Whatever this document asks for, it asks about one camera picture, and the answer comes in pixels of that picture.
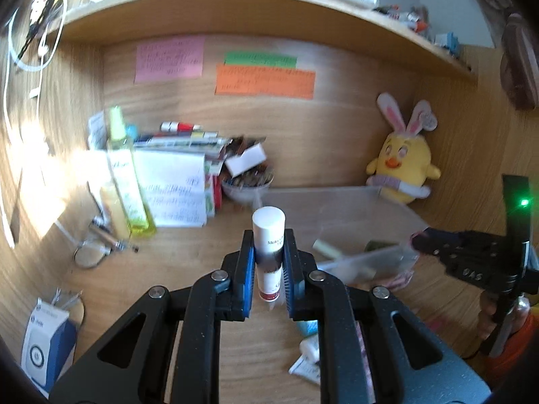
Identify small white labelled tube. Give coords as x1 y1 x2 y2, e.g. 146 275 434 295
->
288 339 323 385

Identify blue and white box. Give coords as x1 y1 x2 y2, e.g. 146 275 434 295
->
21 299 78 396

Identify small white box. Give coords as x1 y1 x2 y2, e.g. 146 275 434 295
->
225 143 267 175

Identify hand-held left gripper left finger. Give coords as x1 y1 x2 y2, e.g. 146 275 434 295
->
50 229 257 404

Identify stack of books and papers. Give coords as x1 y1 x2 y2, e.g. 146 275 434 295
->
88 111 270 228

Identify white cable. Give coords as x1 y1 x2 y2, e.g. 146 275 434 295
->
0 0 70 249

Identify yellow-green spray bottle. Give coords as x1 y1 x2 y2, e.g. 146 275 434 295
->
106 106 157 238

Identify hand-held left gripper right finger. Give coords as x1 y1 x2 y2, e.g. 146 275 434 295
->
283 228 493 404

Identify metal ring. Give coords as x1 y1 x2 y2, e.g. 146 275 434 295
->
73 240 106 268

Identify small metal clips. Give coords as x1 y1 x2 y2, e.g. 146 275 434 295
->
51 288 84 307

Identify pile of small tubes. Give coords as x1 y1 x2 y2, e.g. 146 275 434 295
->
373 3 430 33

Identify wooden shelf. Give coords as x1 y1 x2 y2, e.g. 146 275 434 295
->
42 0 478 78

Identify person's right hand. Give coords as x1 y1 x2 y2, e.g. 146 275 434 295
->
479 291 502 341

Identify handwritten paper sheet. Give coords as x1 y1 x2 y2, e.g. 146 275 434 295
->
132 151 208 228

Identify white cosmetic tube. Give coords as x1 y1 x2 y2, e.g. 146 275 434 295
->
252 205 286 310

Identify pink sticky note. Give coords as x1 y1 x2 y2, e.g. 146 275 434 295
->
135 36 205 84

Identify orange sticky note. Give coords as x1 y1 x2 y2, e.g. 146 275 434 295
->
215 64 316 99

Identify red and white marker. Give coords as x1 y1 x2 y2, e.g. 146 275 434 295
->
160 121 203 133

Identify pale green stick tube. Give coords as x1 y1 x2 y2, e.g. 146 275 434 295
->
312 239 344 259

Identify green sticky note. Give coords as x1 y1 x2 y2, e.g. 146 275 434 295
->
224 52 297 68

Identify yellow chick plush toy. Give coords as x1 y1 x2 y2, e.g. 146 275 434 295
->
366 93 442 205

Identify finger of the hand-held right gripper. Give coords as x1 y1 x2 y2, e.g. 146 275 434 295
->
410 227 467 249
421 243 469 262

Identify brown rounded object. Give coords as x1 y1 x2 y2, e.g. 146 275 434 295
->
500 12 539 111

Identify clear plastic bin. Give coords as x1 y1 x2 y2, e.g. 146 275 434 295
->
253 185 428 289

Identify pink dotted pouch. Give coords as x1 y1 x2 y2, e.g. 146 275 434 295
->
381 271 415 290

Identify bowl of glass beads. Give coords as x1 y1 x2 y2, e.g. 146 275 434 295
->
221 168 275 205

